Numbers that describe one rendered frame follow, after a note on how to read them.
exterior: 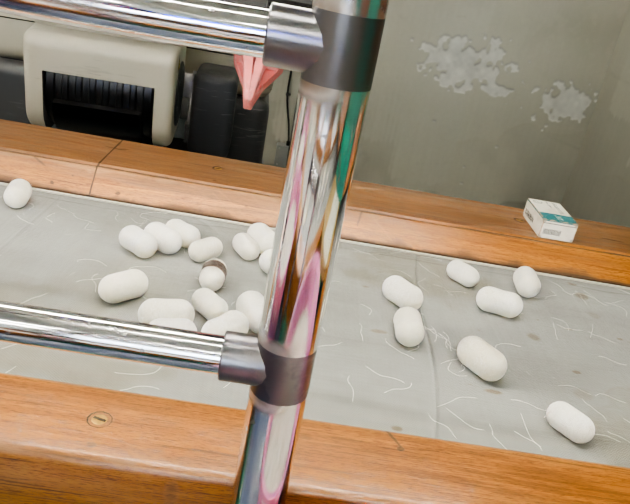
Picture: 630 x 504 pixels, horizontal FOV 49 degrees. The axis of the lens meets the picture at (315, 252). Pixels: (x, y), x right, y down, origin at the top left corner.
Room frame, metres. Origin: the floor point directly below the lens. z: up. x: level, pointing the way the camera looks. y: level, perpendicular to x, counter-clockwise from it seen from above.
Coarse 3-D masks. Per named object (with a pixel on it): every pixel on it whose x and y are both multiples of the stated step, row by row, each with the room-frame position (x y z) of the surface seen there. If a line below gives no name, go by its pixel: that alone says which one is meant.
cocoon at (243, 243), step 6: (240, 234) 0.53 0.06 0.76; (246, 234) 0.53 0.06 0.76; (234, 240) 0.52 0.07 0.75; (240, 240) 0.52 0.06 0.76; (246, 240) 0.52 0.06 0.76; (252, 240) 0.52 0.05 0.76; (234, 246) 0.52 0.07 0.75; (240, 246) 0.51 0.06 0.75; (246, 246) 0.51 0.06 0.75; (252, 246) 0.51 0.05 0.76; (258, 246) 0.52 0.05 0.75; (240, 252) 0.51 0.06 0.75; (246, 252) 0.51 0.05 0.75; (252, 252) 0.51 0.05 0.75; (258, 252) 0.52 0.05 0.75; (246, 258) 0.51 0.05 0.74; (252, 258) 0.51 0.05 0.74
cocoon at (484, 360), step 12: (468, 336) 0.42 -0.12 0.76; (468, 348) 0.41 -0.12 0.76; (480, 348) 0.41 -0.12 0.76; (492, 348) 0.41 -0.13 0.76; (468, 360) 0.41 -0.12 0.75; (480, 360) 0.40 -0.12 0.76; (492, 360) 0.40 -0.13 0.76; (504, 360) 0.40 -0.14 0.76; (480, 372) 0.40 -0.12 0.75; (492, 372) 0.39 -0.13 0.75; (504, 372) 0.40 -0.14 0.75
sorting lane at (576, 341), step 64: (0, 192) 0.56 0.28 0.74; (0, 256) 0.44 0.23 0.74; (64, 256) 0.46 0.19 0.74; (128, 256) 0.48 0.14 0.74; (384, 256) 0.58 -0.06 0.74; (128, 320) 0.39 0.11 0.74; (384, 320) 0.46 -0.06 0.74; (448, 320) 0.48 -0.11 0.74; (512, 320) 0.50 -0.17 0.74; (576, 320) 0.52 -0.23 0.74; (128, 384) 0.32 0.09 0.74; (192, 384) 0.34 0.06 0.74; (320, 384) 0.36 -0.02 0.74; (384, 384) 0.37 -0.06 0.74; (448, 384) 0.39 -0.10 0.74; (512, 384) 0.40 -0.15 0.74; (576, 384) 0.42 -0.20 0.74; (512, 448) 0.33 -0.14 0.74; (576, 448) 0.35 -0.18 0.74
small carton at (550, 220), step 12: (528, 204) 0.69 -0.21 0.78; (540, 204) 0.68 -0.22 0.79; (552, 204) 0.69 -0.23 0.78; (528, 216) 0.68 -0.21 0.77; (540, 216) 0.65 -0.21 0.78; (552, 216) 0.65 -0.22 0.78; (564, 216) 0.66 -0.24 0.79; (540, 228) 0.64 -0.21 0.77; (552, 228) 0.64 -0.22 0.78; (564, 228) 0.64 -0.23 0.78; (576, 228) 0.64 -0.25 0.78; (564, 240) 0.64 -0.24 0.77
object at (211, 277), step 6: (216, 258) 0.47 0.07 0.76; (204, 270) 0.45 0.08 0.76; (210, 270) 0.45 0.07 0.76; (216, 270) 0.45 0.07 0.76; (204, 276) 0.45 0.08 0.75; (210, 276) 0.45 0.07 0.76; (216, 276) 0.45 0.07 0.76; (222, 276) 0.45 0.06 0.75; (204, 282) 0.45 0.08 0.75; (210, 282) 0.45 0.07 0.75; (216, 282) 0.45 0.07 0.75; (222, 282) 0.45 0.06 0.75; (210, 288) 0.45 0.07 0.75; (216, 288) 0.45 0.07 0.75
